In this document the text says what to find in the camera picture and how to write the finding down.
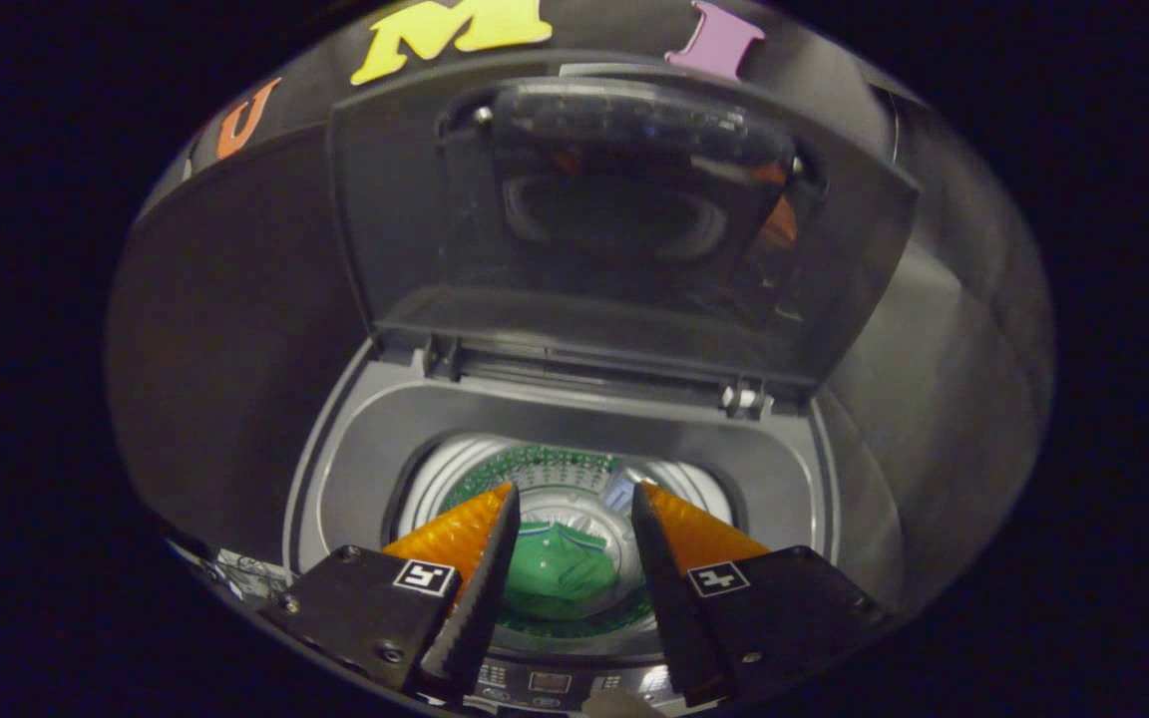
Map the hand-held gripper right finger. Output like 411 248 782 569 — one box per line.
631 481 890 704

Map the green polo shirt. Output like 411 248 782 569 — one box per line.
505 521 620 621

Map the dark washing machine lid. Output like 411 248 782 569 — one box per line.
327 52 922 400

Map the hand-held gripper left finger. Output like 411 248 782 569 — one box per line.
260 482 522 694

